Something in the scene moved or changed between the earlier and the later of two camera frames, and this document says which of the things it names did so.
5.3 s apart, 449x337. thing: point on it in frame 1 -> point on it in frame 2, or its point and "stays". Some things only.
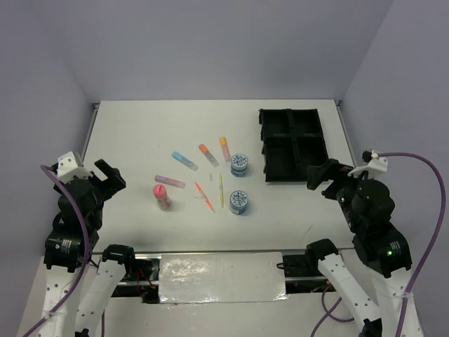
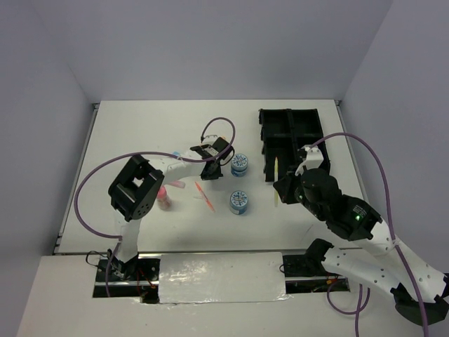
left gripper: x=116 y=181 -> x=216 y=175
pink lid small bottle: x=160 y=192 stays
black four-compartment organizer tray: x=292 y=142 stays
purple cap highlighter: x=170 y=181 stays
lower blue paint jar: x=238 y=202 stays
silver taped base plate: x=222 y=278 stays
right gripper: x=334 y=166 -> x=283 y=187
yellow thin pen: x=221 y=190 -> x=276 y=196
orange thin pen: x=205 y=196 stays
